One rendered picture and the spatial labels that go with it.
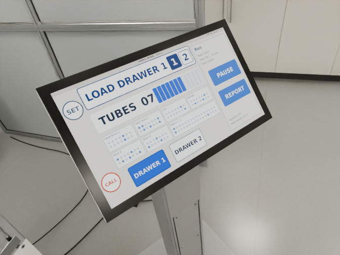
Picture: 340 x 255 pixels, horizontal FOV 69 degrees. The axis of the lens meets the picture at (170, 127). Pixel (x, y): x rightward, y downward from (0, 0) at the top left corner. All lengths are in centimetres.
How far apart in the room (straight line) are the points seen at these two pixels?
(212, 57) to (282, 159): 142
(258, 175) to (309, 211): 36
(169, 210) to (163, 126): 38
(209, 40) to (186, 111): 21
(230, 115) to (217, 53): 17
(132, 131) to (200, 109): 18
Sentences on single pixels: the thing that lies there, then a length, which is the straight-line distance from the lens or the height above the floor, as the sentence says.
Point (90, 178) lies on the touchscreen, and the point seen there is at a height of 104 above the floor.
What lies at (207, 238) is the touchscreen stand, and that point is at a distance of 154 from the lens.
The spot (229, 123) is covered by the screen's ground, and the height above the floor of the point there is 100.
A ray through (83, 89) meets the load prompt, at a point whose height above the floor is 117.
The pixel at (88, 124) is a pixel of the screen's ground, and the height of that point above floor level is 112.
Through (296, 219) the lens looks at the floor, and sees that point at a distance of 172.
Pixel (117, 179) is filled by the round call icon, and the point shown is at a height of 101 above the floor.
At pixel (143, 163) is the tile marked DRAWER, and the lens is 56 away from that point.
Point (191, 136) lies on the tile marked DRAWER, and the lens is 61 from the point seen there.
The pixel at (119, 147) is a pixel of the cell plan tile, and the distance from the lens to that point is 55.
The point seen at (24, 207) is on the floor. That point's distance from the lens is 211.
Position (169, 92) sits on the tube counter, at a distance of 61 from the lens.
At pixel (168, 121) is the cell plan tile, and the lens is 59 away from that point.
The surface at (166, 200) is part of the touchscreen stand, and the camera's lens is 84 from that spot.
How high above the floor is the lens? 142
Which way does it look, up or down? 39 degrees down
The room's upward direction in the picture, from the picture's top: 9 degrees counter-clockwise
